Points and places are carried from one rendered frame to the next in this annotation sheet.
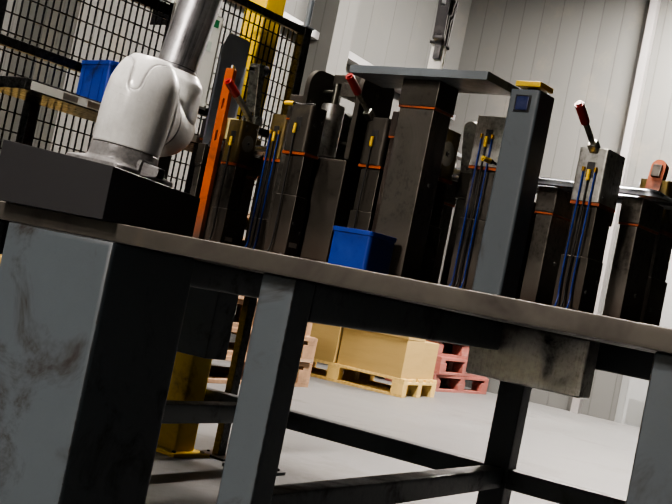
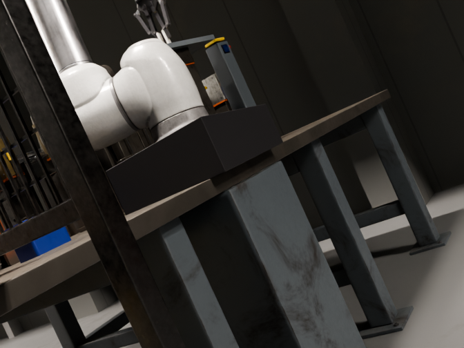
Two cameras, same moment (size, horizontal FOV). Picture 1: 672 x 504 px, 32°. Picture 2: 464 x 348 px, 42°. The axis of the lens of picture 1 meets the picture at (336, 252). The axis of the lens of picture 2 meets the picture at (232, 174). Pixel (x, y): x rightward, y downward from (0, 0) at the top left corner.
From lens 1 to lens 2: 323 cm
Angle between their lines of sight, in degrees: 87
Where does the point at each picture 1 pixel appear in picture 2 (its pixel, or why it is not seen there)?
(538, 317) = (369, 104)
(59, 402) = (328, 284)
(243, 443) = (356, 232)
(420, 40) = not seen: outside the picture
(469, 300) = (360, 108)
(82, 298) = (294, 208)
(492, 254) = not seen: hidden behind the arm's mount
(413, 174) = (207, 101)
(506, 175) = (241, 84)
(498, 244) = not seen: hidden behind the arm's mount
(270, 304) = (321, 155)
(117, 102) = (187, 74)
